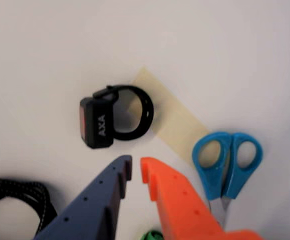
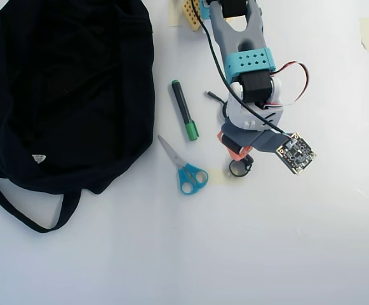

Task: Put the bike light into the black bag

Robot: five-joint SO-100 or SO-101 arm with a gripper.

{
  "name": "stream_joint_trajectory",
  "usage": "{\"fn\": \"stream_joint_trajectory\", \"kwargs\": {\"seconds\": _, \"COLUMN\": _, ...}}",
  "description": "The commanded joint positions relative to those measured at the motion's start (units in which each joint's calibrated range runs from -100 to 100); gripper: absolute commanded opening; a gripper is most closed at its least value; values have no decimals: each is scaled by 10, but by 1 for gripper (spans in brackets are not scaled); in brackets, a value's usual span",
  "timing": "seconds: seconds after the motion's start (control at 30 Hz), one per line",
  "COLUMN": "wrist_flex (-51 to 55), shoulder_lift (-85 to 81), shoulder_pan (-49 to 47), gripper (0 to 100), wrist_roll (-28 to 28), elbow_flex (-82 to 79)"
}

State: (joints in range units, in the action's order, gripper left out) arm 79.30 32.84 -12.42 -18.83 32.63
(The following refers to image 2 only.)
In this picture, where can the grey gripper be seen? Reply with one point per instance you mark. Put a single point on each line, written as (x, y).
(232, 143)

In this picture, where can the bare camera circuit board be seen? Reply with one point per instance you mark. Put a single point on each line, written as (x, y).
(297, 155)

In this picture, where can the pale yellow tape patch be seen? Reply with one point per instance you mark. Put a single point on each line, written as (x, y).
(217, 177)

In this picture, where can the narrow beige masking tape strip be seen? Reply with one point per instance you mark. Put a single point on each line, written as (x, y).
(174, 16)

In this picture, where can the black fabric bag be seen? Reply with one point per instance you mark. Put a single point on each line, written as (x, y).
(60, 95)

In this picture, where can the black marker with green cap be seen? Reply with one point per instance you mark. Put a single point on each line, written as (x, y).
(182, 105)

